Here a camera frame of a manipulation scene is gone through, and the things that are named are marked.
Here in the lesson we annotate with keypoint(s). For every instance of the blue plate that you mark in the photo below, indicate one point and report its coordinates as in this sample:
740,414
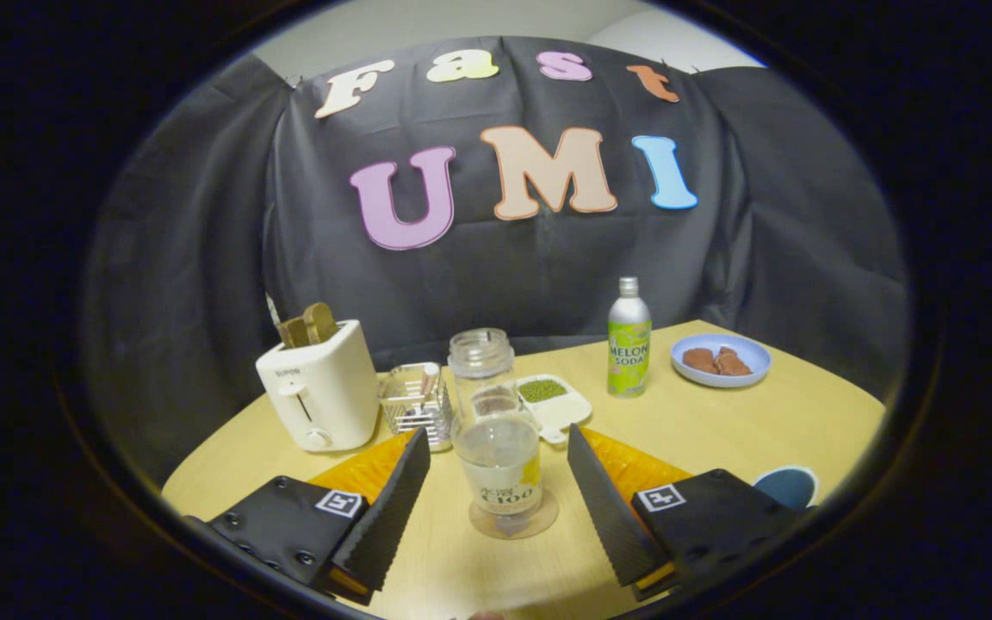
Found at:
720,381

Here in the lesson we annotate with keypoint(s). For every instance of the brown cookie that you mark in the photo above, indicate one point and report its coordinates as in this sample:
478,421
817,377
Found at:
733,362
700,360

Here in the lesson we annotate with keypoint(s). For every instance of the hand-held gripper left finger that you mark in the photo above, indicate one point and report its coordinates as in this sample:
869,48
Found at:
388,517

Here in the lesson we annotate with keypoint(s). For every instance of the white toaster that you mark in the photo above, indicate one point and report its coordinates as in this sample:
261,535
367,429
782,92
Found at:
324,396

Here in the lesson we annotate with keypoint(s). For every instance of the white divided dish of beans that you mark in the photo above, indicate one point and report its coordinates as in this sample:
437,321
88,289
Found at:
561,400

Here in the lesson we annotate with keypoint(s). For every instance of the clear juice bottle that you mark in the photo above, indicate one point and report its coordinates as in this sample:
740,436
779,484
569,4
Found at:
496,456

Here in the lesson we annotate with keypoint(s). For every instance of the round wooden coaster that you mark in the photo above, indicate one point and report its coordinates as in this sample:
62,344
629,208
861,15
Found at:
546,515

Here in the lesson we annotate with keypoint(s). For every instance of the clear utensil holder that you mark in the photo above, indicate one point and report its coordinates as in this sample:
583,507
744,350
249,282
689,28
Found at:
406,413

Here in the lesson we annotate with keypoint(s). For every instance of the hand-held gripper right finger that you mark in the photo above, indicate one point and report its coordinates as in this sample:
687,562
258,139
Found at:
608,517

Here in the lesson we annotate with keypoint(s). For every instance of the light wooden table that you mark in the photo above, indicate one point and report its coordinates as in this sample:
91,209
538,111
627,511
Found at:
720,430

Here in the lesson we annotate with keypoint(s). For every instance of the green soda bottle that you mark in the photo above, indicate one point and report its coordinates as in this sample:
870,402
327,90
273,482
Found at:
629,353

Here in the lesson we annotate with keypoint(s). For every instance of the brown toast slice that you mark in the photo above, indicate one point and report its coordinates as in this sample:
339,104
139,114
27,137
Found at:
294,333
321,323

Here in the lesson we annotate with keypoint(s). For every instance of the pale stick in holder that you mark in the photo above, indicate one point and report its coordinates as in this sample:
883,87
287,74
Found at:
430,379

